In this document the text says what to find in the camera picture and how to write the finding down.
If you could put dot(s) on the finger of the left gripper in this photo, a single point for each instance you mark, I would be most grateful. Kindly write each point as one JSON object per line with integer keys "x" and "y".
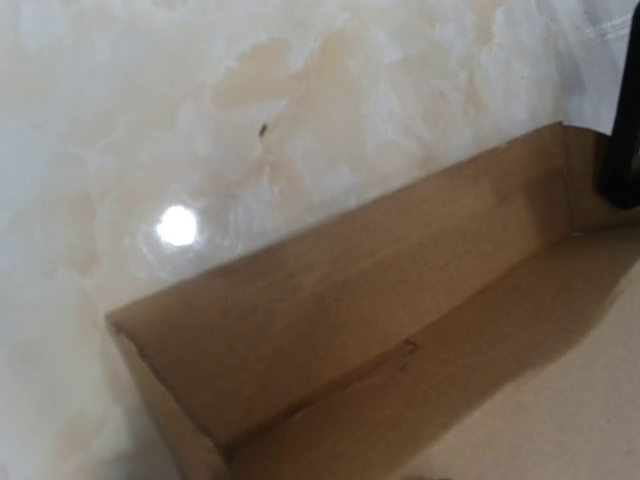
{"x": 618, "y": 180}

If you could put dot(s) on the brown cardboard paper box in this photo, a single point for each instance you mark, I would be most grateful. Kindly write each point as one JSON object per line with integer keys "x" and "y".
{"x": 344, "y": 351}

